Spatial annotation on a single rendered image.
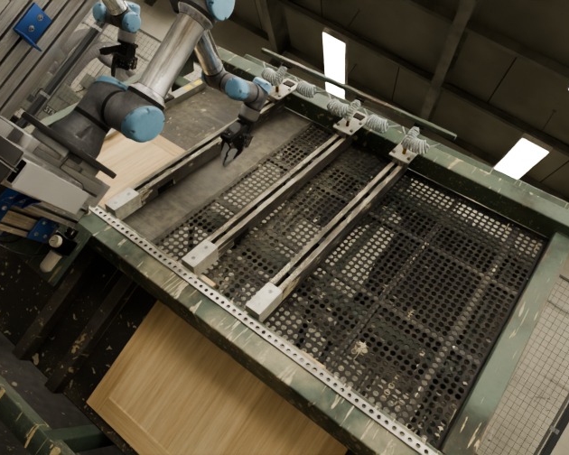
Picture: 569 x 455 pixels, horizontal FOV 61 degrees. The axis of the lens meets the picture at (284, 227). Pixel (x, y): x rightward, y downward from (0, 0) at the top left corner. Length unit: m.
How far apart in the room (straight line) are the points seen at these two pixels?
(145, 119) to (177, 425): 1.09
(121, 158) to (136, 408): 1.06
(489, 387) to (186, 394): 1.04
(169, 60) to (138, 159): 0.86
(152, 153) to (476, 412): 1.64
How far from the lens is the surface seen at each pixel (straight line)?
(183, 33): 1.51
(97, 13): 2.24
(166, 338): 1.96
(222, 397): 1.86
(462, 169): 2.28
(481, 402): 1.66
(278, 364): 1.55
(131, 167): 2.23
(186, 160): 2.15
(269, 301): 1.64
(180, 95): 2.62
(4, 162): 1.27
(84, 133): 1.55
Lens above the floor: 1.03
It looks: 6 degrees up
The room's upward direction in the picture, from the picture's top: 34 degrees clockwise
